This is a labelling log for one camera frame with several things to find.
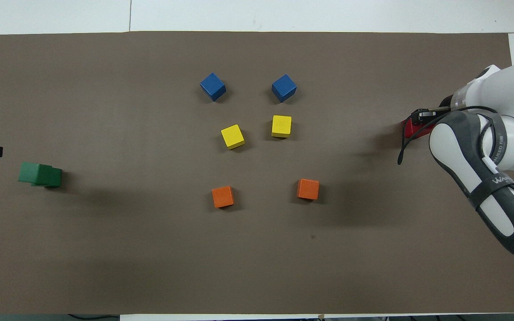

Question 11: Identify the black floor cable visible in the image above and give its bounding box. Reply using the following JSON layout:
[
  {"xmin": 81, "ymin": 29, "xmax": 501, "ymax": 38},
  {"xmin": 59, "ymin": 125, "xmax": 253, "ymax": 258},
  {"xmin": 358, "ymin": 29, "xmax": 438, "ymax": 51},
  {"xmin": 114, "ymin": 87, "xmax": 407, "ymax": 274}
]
[{"xmin": 67, "ymin": 314, "xmax": 120, "ymax": 321}]

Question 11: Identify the yellow wooden block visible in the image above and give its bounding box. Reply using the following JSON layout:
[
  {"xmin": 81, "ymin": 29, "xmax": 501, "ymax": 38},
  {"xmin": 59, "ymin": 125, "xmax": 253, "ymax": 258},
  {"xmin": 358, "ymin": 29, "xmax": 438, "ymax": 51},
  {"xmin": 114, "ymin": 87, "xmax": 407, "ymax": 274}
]
[
  {"xmin": 220, "ymin": 124, "xmax": 245, "ymax": 150},
  {"xmin": 271, "ymin": 115, "xmax": 292, "ymax": 138}
]

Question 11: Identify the red wooden block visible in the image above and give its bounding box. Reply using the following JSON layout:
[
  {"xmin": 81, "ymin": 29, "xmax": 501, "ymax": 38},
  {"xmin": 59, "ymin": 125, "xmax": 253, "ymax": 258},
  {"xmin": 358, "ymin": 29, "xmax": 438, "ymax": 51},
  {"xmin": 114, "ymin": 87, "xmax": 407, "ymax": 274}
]
[
  {"xmin": 401, "ymin": 118, "xmax": 431, "ymax": 140},
  {"xmin": 406, "ymin": 115, "xmax": 437, "ymax": 136}
]

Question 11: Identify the green wooden block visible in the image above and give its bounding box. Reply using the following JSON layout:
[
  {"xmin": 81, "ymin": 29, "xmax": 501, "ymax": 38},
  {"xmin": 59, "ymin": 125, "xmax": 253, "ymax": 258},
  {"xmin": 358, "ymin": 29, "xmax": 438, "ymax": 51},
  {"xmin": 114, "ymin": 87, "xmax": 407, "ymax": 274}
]
[
  {"xmin": 31, "ymin": 166, "xmax": 63, "ymax": 188},
  {"xmin": 18, "ymin": 162, "xmax": 53, "ymax": 186}
]

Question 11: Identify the orange wooden block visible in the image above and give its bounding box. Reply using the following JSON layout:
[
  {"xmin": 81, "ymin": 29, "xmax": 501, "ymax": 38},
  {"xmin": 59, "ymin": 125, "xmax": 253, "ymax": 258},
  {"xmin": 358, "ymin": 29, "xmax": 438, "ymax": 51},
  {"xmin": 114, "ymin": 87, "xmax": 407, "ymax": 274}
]
[
  {"xmin": 297, "ymin": 178, "xmax": 320, "ymax": 200},
  {"xmin": 211, "ymin": 185, "xmax": 235, "ymax": 209}
]

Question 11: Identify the brown paper mat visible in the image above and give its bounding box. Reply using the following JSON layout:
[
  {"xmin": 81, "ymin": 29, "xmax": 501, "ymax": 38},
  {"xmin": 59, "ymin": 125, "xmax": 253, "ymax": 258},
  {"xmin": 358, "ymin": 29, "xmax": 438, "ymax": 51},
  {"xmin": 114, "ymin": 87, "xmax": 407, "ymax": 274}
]
[{"xmin": 0, "ymin": 31, "xmax": 514, "ymax": 315}]

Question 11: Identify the blue wooden block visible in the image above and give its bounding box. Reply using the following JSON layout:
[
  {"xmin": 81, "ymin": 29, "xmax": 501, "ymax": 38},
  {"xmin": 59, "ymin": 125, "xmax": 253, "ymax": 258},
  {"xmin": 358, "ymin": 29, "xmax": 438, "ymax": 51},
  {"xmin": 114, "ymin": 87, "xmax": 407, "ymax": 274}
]
[
  {"xmin": 271, "ymin": 74, "xmax": 297, "ymax": 103},
  {"xmin": 200, "ymin": 73, "xmax": 227, "ymax": 102}
]

